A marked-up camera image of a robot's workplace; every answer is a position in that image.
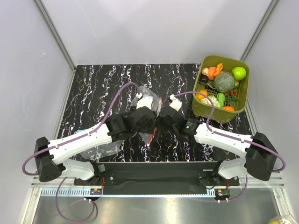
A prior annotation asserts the red zip clear bag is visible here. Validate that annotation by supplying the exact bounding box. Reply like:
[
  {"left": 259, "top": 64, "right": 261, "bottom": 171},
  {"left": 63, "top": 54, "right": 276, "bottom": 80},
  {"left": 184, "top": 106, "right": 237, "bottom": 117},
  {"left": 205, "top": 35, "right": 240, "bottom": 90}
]
[{"left": 130, "top": 85, "right": 162, "bottom": 147}]

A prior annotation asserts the olive green plastic basket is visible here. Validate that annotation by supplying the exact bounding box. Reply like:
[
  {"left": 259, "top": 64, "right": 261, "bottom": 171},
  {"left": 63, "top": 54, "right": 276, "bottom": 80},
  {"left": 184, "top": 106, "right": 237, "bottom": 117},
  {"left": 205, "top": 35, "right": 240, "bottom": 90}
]
[{"left": 193, "top": 55, "right": 250, "bottom": 124}]

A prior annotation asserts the green netted melon toy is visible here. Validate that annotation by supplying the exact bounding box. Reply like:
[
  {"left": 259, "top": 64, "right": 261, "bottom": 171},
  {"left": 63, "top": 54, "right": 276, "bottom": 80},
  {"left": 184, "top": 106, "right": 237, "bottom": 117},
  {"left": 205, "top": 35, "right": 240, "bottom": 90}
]
[{"left": 214, "top": 72, "right": 235, "bottom": 93}]

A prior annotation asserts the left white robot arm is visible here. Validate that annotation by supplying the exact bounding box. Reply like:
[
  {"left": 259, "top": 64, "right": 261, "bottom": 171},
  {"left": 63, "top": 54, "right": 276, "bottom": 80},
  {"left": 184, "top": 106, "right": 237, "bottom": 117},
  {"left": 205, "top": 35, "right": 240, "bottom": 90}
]
[{"left": 34, "top": 106, "right": 157, "bottom": 185}]

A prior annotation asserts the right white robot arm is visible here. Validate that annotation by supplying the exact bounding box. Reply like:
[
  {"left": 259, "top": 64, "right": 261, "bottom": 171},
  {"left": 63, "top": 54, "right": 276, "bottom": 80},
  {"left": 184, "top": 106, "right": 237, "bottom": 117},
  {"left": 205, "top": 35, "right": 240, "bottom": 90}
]
[{"left": 156, "top": 106, "right": 278, "bottom": 185}]

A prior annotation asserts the blue zip clear bag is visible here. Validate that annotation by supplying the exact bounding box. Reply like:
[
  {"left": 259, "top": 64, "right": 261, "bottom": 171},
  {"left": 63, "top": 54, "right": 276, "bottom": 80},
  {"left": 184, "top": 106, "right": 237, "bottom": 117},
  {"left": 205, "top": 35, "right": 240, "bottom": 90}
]
[{"left": 73, "top": 140, "right": 121, "bottom": 162}]

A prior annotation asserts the orange fruit toy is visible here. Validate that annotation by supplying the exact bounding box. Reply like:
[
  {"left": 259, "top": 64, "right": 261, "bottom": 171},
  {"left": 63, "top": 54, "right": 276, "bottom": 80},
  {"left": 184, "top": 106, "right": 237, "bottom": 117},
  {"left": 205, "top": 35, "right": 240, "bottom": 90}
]
[{"left": 195, "top": 89, "right": 208, "bottom": 101}]

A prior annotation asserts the green cucumber toy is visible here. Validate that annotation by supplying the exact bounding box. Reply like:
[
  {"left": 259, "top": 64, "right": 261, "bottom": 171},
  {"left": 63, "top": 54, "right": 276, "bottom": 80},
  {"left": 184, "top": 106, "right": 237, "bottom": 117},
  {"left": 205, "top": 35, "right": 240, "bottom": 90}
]
[{"left": 216, "top": 92, "right": 226, "bottom": 108}]

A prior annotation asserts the pink garlic bulb toy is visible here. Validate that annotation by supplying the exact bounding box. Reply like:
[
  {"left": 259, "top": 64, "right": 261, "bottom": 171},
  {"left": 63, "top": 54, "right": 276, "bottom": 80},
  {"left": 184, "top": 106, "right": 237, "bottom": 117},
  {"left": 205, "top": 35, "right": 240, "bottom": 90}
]
[{"left": 201, "top": 68, "right": 209, "bottom": 76}]

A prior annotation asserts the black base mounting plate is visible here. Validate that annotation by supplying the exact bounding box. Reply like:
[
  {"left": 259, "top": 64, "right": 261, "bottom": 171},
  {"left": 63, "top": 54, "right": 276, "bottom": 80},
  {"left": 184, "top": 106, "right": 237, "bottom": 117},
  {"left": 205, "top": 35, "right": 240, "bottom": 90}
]
[{"left": 74, "top": 161, "right": 240, "bottom": 196}]

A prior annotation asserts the small orange tangerine toy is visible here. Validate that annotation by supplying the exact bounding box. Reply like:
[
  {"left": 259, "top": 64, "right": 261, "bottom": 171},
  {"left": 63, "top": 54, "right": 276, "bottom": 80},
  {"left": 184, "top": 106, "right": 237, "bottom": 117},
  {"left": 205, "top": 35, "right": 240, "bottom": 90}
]
[{"left": 223, "top": 106, "right": 235, "bottom": 112}]

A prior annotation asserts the peach fruit toy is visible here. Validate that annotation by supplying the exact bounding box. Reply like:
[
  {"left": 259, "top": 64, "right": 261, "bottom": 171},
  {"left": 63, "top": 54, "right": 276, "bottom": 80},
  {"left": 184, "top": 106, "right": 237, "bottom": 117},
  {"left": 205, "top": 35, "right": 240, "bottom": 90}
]
[{"left": 208, "top": 67, "right": 216, "bottom": 80}]

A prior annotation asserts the red berries green sprig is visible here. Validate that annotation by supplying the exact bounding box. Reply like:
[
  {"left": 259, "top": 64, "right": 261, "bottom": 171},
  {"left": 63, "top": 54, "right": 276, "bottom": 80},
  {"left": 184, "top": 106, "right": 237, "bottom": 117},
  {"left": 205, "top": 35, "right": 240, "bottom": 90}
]
[{"left": 225, "top": 91, "right": 239, "bottom": 106}]

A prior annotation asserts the orange ginger root toy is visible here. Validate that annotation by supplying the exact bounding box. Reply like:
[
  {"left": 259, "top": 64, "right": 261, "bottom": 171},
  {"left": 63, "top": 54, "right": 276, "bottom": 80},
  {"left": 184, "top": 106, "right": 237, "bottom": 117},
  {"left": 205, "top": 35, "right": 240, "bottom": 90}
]
[{"left": 214, "top": 63, "right": 223, "bottom": 77}]

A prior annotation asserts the bright green apple toy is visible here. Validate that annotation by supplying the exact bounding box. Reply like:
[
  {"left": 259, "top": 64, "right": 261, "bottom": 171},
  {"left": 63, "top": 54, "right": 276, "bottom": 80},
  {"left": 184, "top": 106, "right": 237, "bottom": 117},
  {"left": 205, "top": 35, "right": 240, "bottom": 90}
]
[{"left": 232, "top": 67, "right": 247, "bottom": 81}]

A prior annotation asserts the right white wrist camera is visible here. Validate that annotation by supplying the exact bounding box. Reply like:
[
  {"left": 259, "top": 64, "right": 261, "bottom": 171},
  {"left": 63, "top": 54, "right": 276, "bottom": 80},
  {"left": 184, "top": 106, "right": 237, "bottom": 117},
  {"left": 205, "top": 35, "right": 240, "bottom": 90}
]
[{"left": 169, "top": 94, "right": 182, "bottom": 112}]

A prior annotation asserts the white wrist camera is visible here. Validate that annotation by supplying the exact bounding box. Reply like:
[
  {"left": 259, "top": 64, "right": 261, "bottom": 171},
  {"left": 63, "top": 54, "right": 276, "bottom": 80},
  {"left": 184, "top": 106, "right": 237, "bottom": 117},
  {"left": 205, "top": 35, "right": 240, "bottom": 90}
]
[
  {"left": 169, "top": 94, "right": 182, "bottom": 112},
  {"left": 136, "top": 93, "right": 153, "bottom": 110}
]

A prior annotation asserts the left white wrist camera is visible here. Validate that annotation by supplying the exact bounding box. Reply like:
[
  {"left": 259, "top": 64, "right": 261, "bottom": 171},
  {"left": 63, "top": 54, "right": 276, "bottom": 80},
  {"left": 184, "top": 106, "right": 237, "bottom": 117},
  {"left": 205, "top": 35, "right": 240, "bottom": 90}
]
[{"left": 136, "top": 93, "right": 153, "bottom": 110}]

